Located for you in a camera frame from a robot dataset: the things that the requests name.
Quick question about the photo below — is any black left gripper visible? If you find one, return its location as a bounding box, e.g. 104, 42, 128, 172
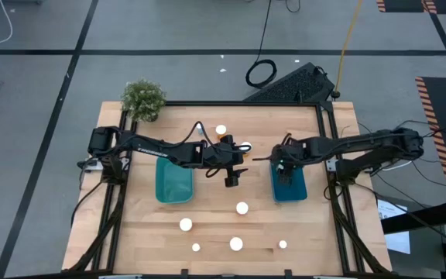
204, 134, 252, 189

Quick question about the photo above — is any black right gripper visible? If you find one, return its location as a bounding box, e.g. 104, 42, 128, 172
252, 134, 308, 185

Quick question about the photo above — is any blue plastic bin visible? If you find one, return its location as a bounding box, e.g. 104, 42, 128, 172
270, 162, 308, 203

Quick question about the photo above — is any teal plastic bin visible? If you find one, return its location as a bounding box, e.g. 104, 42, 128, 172
155, 157, 194, 205

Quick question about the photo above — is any black keyboard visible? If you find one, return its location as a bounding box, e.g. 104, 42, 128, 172
242, 61, 335, 104

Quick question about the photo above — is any potted green plant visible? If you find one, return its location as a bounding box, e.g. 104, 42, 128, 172
121, 78, 167, 123

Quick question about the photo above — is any white paper sheet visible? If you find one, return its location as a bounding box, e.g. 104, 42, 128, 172
377, 199, 412, 255

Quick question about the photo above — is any black beam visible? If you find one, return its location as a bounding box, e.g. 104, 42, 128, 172
381, 200, 446, 236

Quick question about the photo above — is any large black hazard-striped mat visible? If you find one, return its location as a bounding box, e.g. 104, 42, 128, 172
415, 76, 446, 202

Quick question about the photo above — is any narrow black hazard-striped mat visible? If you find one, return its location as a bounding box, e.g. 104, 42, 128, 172
376, 0, 446, 16

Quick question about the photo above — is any black aluminium table frame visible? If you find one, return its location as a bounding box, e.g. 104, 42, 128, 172
63, 99, 394, 279

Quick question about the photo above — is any coiled black cable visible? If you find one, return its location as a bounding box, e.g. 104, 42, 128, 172
245, 0, 279, 90

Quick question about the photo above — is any white cable by arm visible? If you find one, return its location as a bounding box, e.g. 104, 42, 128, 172
381, 159, 413, 172

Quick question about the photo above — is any yellow cable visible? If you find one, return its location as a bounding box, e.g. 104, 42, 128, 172
333, 0, 365, 98

